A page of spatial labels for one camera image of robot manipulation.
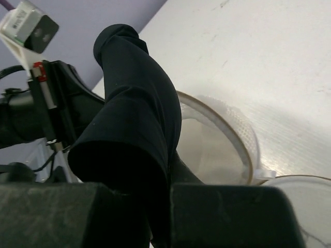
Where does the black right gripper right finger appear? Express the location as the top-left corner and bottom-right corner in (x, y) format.
(149, 152), (307, 248)

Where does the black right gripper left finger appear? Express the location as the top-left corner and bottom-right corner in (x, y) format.
(1, 183), (151, 247)

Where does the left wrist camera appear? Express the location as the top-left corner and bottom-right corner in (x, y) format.
(1, 1), (59, 75)

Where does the white mesh laundry bag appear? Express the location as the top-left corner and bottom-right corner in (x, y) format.
(177, 92), (330, 247)

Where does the black bra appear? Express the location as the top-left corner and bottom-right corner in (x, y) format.
(68, 23), (183, 248)

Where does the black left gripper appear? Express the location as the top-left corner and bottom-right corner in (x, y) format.
(1, 60), (104, 149)

